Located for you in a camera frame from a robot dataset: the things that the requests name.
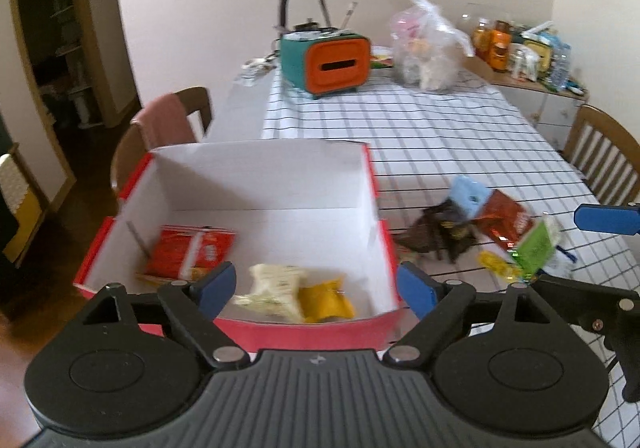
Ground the white blue snack packet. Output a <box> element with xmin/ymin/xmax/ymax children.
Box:
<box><xmin>541</xmin><ymin>245</ymin><xmax>577</xmax><ymax>278</ymax></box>

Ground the yellow stick snack packet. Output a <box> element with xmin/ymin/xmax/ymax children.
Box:
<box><xmin>477</xmin><ymin>249</ymin><xmax>524</xmax><ymax>283</ymax></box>

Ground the dark brown snack wrapper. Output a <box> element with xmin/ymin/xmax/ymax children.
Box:
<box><xmin>393</xmin><ymin>207</ymin><xmax>451</xmax><ymax>259</ymax></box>

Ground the green jelly cup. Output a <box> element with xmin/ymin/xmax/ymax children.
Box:
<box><xmin>509</xmin><ymin>214</ymin><xmax>562</xmax><ymax>280</ymax></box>

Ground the red Oreo snack bag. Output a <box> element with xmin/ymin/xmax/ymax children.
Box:
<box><xmin>473</xmin><ymin>190</ymin><xmax>534</xmax><ymax>251</ymax></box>

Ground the light blue snack packet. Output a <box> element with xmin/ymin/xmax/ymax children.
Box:
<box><xmin>448</xmin><ymin>175</ymin><xmax>492</xmax><ymax>220</ymax></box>

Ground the black snack packet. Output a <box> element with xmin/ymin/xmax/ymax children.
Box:
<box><xmin>433</xmin><ymin>199</ymin><xmax>476</xmax><ymax>264</ymax></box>

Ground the red snack packet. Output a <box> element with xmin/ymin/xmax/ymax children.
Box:
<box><xmin>141</xmin><ymin>225</ymin><xmax>236</xmax><ymax>282</ymax></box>

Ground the wooden chair right side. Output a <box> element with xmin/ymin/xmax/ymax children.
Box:
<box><xmin>562</xmin><ymin>104</ymin><xmax>640</xmax><ymax>205</ymax></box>

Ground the white green snack packet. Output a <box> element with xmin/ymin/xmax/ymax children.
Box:
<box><xmin>232</xmin><ymin>264</ymin><xmax>307</xmax><ymax>323</ymax></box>

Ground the white side cabinet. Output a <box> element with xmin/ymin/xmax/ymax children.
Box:
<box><xmin>464</xmin><ymin>56</ymin><xmax>588</xmax><ymax>151</ymax></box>

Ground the red white cardboard box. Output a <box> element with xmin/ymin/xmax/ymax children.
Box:
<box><xmin>75</xmin><ymin>139</ymin><xmax>402</xmax><ymax>352</ymax></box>

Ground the white checkered tablecloth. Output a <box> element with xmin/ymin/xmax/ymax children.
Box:
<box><xmin>261</xmin><ymin>65</ymin><xmax>640</xmax><ymax>448</ymax></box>

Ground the water bottle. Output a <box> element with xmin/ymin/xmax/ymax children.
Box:
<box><xmin>547</xmin><ymin>42</ymin><xmax>572</xmax><ymax>91</ymax></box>

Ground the pink cloth on chair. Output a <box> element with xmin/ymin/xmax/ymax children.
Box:
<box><xmin>131</xmin><ymin>93</ymin><xmax>196</xmax><ymax>150</ymax></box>

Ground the wooden chair with pink cloth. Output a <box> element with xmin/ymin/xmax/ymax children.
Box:
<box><xmin>111</xmin><ymin>86</ymin><xmax>214</xmax><ymax>197</ymax></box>

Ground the orange jar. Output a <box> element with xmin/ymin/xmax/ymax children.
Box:
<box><xmin>487</xmin><ymin>20</ymin><xmax>512</xmax><ymax>73</ymax></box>

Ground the clear plastic bag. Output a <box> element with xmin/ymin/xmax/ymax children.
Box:
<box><xmin>390</xmin><ymin>0</ymin><xmax>474</xmax><ymax>92</ymax></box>

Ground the teal orange desk organizer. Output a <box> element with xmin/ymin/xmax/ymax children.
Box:
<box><xmin>279</xmin><ymin>30</ymin><xmax>371</xmax><ymax>99</ymax></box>

